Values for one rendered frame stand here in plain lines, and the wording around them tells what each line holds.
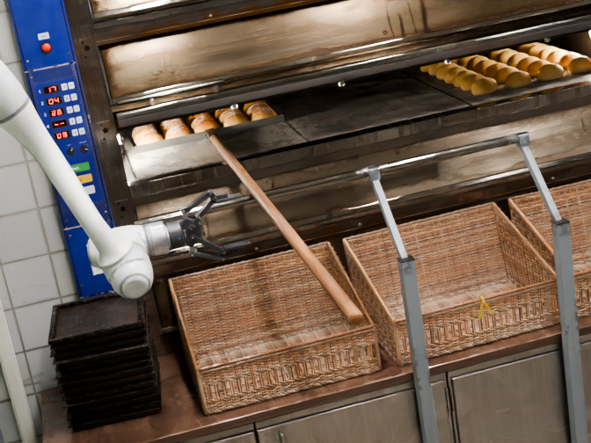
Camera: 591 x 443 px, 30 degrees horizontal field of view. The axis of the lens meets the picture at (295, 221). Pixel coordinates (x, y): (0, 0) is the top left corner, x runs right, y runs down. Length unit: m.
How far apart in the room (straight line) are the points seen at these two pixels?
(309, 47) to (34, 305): 1.20
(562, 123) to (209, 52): 1.26
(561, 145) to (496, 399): 0.95
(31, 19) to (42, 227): 0.65
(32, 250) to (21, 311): 0.21
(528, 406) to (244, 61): 1.40
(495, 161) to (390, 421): 1.00
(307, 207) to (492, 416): 0.89
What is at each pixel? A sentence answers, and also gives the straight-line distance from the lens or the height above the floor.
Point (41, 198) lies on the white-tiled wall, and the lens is 3.53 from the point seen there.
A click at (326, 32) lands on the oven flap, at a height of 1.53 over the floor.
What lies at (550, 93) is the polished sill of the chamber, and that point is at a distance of 3.87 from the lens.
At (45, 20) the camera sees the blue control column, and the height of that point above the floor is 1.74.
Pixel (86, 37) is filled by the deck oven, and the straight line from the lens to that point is 3.44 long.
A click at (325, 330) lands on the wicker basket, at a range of 3.66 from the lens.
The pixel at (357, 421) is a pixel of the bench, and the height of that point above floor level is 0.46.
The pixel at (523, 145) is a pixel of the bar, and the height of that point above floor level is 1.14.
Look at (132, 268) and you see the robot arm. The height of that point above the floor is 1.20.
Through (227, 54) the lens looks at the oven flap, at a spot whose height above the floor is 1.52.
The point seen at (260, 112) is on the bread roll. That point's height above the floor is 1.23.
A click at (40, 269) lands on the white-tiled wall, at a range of 3.60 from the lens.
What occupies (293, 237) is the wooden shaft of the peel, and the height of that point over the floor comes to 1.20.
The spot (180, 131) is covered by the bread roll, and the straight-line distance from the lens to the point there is 3.93.
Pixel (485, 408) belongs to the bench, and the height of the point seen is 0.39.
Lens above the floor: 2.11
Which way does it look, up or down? 19 degrees down
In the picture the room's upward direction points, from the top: 10 degrees counter-clockwise
